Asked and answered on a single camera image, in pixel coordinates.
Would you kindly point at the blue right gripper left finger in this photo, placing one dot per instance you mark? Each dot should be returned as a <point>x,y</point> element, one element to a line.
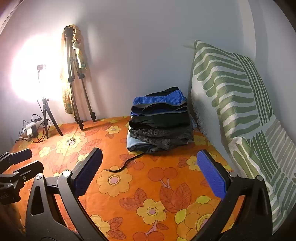
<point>84,172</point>

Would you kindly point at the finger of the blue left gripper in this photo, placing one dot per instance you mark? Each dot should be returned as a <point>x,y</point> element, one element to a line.
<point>9,159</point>
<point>28,171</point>

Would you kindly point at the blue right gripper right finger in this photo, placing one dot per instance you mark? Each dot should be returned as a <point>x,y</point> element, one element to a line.
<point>214,173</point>

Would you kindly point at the blue striped pants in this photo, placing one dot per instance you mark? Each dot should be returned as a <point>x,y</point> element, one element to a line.
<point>170,100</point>

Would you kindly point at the white power strip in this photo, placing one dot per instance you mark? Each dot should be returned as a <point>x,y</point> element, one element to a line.
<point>31,130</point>

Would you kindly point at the orange floral bedsheet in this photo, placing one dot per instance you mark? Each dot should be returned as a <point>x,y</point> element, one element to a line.
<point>161,196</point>

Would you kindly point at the black small tripod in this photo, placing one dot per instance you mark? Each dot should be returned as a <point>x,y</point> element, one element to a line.
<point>47,114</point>

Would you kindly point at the light blue folded garment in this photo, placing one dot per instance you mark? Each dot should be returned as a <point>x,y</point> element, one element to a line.
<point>161,132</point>

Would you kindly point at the grey tweed folded garment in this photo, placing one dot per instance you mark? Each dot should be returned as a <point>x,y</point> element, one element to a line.
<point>151,140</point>

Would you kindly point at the black folded garment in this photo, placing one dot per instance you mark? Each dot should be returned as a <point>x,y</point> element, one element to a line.
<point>164,121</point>

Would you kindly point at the green striped white pillow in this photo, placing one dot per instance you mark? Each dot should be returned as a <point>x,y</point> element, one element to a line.
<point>233,88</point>

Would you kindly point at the bronze large tripod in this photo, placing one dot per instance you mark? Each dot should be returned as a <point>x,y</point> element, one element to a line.
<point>76,81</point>

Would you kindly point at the yellow floral cloth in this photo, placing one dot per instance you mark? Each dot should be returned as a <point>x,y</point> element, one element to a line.
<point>64,79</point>

